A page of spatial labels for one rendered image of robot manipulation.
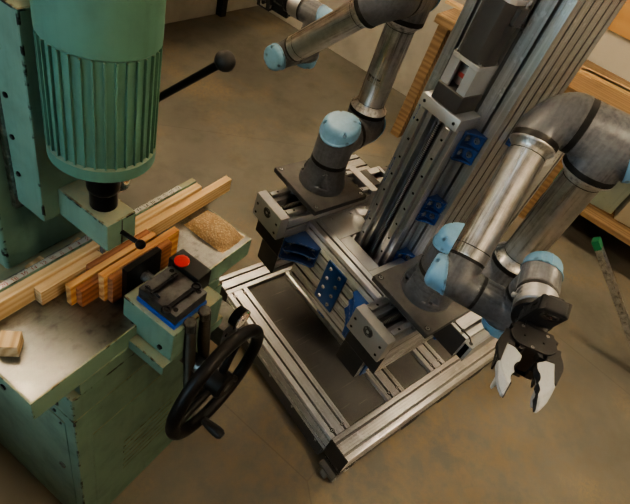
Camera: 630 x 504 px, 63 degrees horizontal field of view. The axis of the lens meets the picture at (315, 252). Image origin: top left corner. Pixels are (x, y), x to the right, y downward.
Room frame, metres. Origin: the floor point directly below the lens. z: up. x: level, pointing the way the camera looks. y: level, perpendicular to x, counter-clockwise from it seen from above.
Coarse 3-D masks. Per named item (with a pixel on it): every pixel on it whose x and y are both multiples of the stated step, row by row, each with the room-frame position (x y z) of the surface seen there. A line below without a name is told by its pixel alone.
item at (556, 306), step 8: (544, 296) 0.60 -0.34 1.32; (552, 296) 0.60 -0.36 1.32; (536, 304) 0.60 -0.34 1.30; (544, 304) 0.59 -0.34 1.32; (552, 304) 0.59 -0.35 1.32; (560, 304) 0.59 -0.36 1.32; (568, 304) 0.59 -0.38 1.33; (520, 312) 0.65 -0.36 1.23; (528, 312) 0.61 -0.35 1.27; (536, 312) 0.59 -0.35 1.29; (544, 312) 0.58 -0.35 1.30; (552, 312) 0.58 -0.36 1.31; (560, 312) 0.58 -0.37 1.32; (568, 312) 0.58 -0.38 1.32; (520, 320) 0.63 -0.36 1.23; (528, 320) 0.62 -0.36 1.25; (536, 320) 0.61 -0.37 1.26; (544, 320) 0.60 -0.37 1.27; (552, 320) 0.59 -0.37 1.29; (560, 320) 0.58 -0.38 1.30
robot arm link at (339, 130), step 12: (324, 120) 1.33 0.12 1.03; (336, 120) 1.34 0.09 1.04; (348, 120) 1.36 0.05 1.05; (324, 132) 1.31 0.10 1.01; (336, 132) 1.30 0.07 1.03; (348, 132) 1.31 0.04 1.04; (360, 132) 1.35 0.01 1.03; (324, 144) 1.30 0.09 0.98; (336, 144) 1.29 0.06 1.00; (348, 144) 1.30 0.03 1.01; (360, 144) 1.37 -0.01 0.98; (324, 156) 1.29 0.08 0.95; (336, 156) 1.29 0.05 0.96; (348, 156) 1.32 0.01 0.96; (336, 168) 1.30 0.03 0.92
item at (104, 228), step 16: (64, 192) 0.66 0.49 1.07; (80, 192) 0.67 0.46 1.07; (64, 208) 0.65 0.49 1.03; (80, 208) 0.64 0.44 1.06; (128, 208) 0.68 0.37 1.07; (80, 224) 0.64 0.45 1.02; (96, 224) 0.63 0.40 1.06; (112, 224) 0.63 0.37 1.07; (128, 224) 0.66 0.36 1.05; (96, 240) 0.63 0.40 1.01; (112, 240) 0.63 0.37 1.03
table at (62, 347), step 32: (224, 256) 0.81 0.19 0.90; (32, 320) 0.48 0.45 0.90; (64, 320) 0.50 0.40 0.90; (96, 320) 0.53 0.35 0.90; (128, 320) 0.56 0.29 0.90; (32, 352) 0.42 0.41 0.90; (64, 352) 0.44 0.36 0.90; (96, 352) 0.47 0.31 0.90; (0, 384) 0.36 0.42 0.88; (32, 384) 0.37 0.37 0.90; (64, 384) 0.40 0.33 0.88; (32, 416) 0.34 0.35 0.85
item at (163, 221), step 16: (224, 176) 1.04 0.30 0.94; (208, 192) 0.96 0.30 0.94; (224, 192) 1.02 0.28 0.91; (176, 208) 0.86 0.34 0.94; (192, 208) 0.90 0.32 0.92; (144, 224) 0.78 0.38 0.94; (160, 224) 0.80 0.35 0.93; (64, 272) 0.58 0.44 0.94; (80, 272) 0.60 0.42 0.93; (48, 288) 0.53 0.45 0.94; (64, 288) 0.56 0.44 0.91
